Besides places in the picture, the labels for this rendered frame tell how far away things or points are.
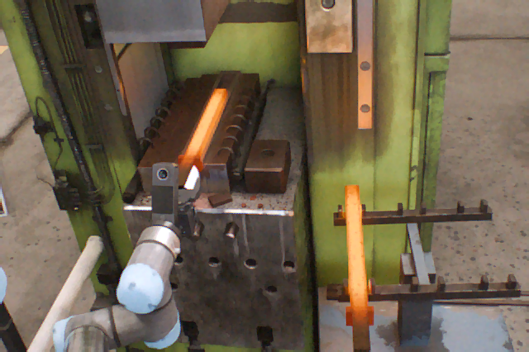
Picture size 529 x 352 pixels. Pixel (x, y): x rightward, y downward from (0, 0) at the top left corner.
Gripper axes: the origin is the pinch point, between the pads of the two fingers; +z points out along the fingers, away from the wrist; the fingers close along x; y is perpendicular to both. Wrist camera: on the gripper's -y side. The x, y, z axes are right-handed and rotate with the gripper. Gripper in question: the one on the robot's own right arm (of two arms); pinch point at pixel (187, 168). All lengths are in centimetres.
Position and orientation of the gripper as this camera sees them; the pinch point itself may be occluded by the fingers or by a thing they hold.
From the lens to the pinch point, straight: 132.2
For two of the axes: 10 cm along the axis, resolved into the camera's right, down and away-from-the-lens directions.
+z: 1.6, -5.9, 7.9
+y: 1.0, 8.1, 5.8
